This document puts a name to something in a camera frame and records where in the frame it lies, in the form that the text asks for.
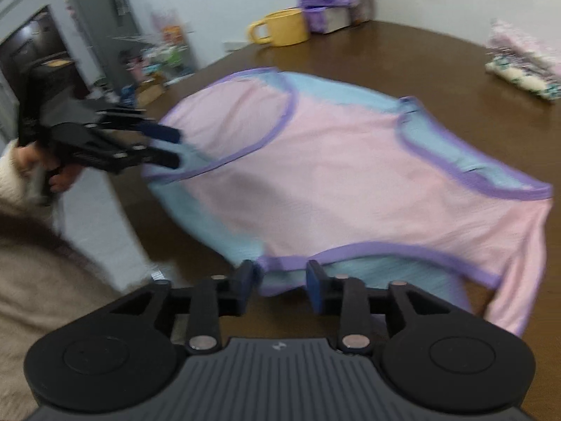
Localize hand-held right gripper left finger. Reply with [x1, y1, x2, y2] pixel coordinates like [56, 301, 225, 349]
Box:
[111, 260, 259, 356]

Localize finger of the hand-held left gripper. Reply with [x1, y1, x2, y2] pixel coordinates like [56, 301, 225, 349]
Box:
[99, 108, 182, 143]
[79, 144, 180, 175]

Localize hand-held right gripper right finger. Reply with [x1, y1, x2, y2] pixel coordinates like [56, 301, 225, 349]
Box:
[305, 260, 445, 356]

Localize pink and blue mesh vest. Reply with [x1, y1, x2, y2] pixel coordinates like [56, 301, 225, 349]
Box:
[142, 68, 554, 338]

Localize person's left hand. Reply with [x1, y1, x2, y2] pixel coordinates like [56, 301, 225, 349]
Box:
[12, 144, 83, 194]

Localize small cardboard box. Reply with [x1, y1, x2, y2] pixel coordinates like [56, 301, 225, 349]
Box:
[134, 76, 169, 106]

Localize dark wooden cabinet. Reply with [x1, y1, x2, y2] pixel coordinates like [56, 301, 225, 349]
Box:
[0, 4, 86, 128]

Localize grey refrigerator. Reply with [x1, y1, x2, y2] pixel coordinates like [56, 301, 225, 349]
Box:
[63, 0, 145, 93]

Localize yellow ceramic mug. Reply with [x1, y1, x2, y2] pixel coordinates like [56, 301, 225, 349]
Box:
[248, 7, 311, 47]

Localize person's beige clothing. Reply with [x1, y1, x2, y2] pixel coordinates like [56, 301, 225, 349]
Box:
[0, 210, 176, 421]

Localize purple and white tissue box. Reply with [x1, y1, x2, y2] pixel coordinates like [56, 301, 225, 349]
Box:
[303, 4, 351, 34]

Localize folded cream green-flower cloth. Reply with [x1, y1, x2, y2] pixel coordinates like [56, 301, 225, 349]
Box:
[484, 55, 561, 102]

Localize wire storage rack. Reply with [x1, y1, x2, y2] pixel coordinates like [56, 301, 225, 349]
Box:
[118, 31, 198, 93]

